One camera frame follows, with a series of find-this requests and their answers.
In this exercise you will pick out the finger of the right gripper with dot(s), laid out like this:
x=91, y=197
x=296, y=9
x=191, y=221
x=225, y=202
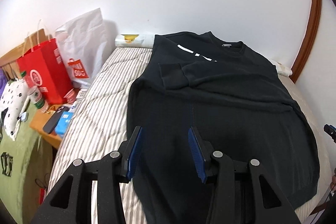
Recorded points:
x=331, y=131

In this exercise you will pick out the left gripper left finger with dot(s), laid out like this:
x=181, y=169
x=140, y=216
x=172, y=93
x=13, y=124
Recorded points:
x=69, y=201

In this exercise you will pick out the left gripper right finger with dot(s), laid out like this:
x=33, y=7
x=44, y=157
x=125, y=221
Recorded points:
x=242, y=192

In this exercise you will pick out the black sweatshirt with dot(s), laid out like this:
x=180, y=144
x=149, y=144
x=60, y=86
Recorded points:
x=233, y=96

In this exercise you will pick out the green blanket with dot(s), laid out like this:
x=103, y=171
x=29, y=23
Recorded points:
x=31, y=168

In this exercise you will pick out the black smartphone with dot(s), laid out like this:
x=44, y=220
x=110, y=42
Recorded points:
x=52, y=122

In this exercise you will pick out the striped quilted mattress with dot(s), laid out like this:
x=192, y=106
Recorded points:
x=98, y=125

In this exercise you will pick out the blue card box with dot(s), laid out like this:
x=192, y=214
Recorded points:
x=63, y=123

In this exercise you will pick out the orange bedside table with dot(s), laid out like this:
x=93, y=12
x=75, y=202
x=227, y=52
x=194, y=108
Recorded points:
x=45, y=123

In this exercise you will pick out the green white bottle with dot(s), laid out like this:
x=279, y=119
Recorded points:
x=37, y=99

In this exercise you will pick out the white spotted cloth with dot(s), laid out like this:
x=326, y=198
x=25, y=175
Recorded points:
x=14, y=101

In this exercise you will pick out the red paper shopping bag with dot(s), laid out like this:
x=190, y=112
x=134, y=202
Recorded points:
x=44, y=64

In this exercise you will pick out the purple plush toy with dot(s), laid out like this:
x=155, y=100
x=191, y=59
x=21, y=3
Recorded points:
x=3, y=81

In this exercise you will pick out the wooden headboard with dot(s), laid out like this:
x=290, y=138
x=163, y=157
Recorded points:
x=8, y=61

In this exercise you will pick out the white paper shopping bag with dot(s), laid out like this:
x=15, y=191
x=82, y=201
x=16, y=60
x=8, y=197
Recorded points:
x=85, y=43

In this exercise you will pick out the brown wooden door frame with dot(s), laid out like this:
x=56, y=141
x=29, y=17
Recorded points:
x=308, y=40

